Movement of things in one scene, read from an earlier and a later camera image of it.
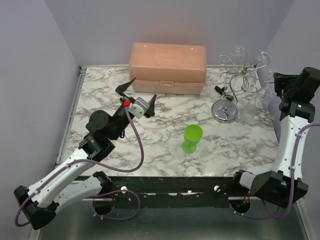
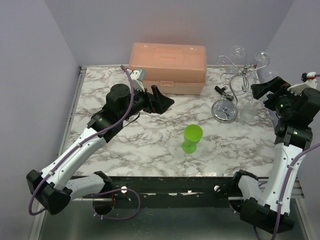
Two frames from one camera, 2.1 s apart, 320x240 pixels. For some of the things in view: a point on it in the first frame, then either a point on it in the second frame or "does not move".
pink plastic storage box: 168,68 does not move
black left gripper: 121,89 → 158,106
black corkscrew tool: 222,91 does not move
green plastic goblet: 193,134 does not move
